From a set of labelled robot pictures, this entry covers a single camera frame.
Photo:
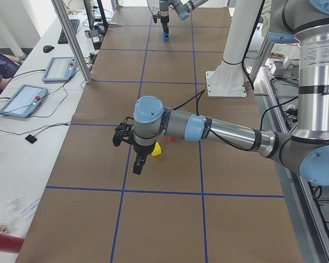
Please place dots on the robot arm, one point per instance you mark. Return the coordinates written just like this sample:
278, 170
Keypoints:
181, 9
305, 151

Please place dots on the far blue teach pendant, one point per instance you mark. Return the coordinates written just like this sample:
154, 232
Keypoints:
60, 69

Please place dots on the blue teach pendant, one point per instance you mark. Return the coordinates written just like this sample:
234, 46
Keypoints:
25, 101
60, 69

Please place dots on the small black square pad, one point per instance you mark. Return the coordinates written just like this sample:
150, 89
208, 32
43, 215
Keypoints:
31, 139

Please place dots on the near blue teach pendant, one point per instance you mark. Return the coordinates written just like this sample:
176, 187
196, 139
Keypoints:
25, 101

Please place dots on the red cylinder bottle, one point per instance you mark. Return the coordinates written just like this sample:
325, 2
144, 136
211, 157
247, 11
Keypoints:
10, 244

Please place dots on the black computer mouse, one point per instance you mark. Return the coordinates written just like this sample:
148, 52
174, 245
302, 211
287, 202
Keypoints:
48, 48

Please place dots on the blue block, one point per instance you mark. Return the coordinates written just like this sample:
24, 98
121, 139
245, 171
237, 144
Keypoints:
165, 36

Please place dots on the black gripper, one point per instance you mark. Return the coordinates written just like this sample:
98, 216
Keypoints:
141, 150
163, 19

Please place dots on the white camera pole base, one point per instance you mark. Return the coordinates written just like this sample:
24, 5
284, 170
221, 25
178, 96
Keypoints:
227, 80

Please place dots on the aluminium frame post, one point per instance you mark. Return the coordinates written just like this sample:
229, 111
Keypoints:
71, 37

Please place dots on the black monitor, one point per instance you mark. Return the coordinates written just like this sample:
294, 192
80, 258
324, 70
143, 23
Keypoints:
96, 16

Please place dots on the yellow block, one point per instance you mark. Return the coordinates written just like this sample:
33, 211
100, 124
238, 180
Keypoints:
157, 150

